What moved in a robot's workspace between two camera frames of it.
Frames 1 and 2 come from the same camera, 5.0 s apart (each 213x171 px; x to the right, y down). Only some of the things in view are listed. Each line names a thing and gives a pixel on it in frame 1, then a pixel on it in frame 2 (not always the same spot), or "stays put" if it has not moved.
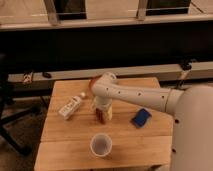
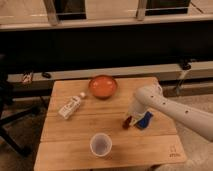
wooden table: (66, 143) stays put
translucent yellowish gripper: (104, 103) → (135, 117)
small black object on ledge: (46, 74) stays put
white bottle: (70, 106) stays put
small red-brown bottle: (100, 116) → (126, 123)
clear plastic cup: (101, 144) stays put
